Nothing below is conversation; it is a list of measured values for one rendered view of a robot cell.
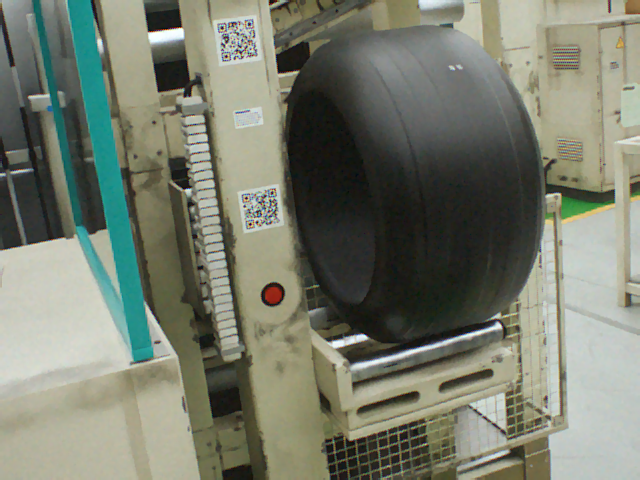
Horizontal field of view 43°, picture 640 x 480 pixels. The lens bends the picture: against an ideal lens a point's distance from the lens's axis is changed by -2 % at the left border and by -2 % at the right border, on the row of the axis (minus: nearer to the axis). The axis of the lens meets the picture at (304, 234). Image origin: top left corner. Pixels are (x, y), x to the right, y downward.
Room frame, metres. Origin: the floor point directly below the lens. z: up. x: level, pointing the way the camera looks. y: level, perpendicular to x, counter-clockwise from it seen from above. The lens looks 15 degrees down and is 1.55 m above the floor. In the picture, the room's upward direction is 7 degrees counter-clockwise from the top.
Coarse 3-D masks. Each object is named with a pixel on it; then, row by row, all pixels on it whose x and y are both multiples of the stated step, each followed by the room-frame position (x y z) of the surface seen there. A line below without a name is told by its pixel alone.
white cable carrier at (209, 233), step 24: (192, 96) 1.42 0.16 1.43; (192, 120) 1.38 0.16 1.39; (192, 144) 1.39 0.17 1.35; (192, 168) 1.38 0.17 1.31; (192, 192) 1.41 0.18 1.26; (216, 216) 1.39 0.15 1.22; (216, 240) 1.38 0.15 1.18; (216, 264) 1.38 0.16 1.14; (216, 288) 1.38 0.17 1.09; (216, 312) 1.42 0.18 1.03; (216, 336) 1.40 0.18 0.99
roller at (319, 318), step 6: (330, 306) 1.67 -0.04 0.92; (312, 312) 1.65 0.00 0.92; (318, 312) 1.65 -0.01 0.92; (324, 312) 1.65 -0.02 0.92; (330, 312) 1.66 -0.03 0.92; (312, 318) 1.64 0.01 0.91; (318, 318) 1.64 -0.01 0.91; (324, 318) 1.65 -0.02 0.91; (330, 318) 1.65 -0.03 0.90; (336, 318) 1.65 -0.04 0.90; (312, 324) 1.64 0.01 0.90; (318, 324) 1.64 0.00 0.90; (324, 324) 1.65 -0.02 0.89; (330, 324) 1.65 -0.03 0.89; (336, 324) 1.66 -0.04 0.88
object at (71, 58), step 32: (32, 0) 1.17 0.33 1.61; (64, 0) 0.75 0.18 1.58; (64, 32) 0.81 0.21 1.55; (64, 64) 0.89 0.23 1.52; (96, 64) 0.67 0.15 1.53; (64, 96) 0.98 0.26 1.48; (96, 96) 0.67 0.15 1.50; (64, 128) 1.09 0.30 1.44; (96, 128) 0.66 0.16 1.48; (64, 160) 1.17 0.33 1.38; (96, 160) 0.66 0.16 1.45; (96, 192) 0.78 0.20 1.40; (96, 224) 0.86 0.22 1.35; (128, 224) 0.67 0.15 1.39; (96, 256) 0.95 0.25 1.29; (128, 256) 0.67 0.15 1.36; (128, 288) 0.66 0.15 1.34; (128, 320) 0.66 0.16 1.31
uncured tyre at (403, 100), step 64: (320, 64) 1.51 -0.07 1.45; (384, 64) 1.40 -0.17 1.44; (320, 128) 1.81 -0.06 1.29; (384, 128) 1.33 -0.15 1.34; (448, 128) 1.32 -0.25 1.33; (512, 128) 1.35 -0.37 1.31; (320, 192) 1.82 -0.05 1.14; (384, 192) 1.30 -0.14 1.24; (448, 192) 1.28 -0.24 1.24; (512, 192) 1.32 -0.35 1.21; (320, 256) 1.67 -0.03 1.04; (384, 256) 1.32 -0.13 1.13; (448, 256) 1.28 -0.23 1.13; (512, 256) 1.33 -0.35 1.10; (384, 320) 1.37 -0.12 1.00; (448, 320) 1.37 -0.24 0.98
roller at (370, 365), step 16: (496, 320) 1.48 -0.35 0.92; (432, 336) 1.44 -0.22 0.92; (448, 336) 1.44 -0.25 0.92; (464, 336) 1.44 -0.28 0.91; (480, 336) 1.45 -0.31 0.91; (496, 336) 1.46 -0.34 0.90; (384, 352) 1.40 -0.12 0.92; (400, 352) 1.40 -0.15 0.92; (416, 352) 1.41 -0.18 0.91; (432, 352) 1.41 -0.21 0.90; (448, 352) 1.43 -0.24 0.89; (352, 368) 1.37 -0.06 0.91; (368, 368) 1.37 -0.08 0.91; (384, 368) 1.38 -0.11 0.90; (400, 368) 1.40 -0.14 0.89
